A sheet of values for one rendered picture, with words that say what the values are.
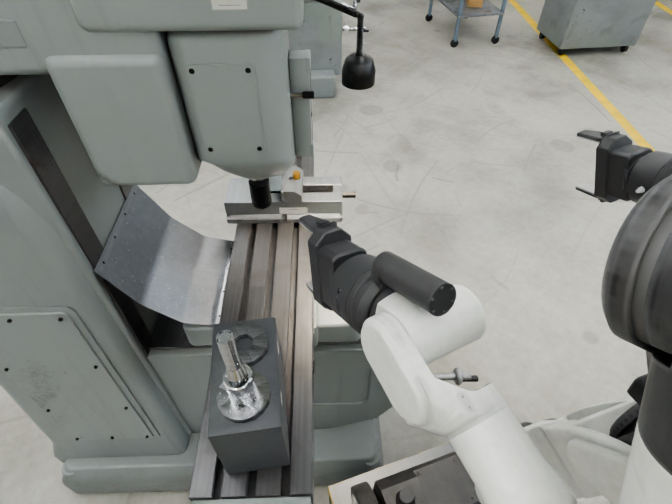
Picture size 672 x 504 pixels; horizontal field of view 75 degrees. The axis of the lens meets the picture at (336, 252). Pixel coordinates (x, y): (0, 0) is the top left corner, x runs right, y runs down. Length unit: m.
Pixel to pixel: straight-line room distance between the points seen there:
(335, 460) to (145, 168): 1.25
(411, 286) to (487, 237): 2.41
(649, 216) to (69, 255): 1.01
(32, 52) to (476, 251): 2.34
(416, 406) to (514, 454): 0.09
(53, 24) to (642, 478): 0.86
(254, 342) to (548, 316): 1.94
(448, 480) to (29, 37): 1.33
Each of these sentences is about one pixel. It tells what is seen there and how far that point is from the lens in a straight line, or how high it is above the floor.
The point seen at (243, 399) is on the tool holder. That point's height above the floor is 1.21.
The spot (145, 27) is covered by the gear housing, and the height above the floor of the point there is 1.64.
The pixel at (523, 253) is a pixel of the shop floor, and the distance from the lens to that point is 2.82.
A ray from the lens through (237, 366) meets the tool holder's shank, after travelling 0.70.
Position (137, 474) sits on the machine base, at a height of 0.16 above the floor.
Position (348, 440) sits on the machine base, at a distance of 1.80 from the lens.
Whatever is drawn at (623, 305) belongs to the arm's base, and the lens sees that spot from 0.26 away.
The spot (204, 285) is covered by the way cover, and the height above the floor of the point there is 0.93.
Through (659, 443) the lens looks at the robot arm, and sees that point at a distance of 0.30.
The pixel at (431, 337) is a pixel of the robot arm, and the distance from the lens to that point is 0.45.
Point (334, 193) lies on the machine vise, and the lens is 1.32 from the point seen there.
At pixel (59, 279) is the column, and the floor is 1.15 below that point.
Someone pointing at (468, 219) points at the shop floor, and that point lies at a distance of 2.92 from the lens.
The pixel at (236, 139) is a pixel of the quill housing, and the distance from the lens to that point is 0.87.
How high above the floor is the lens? 1.89
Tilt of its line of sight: 47 degrees down
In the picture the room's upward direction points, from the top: straight up
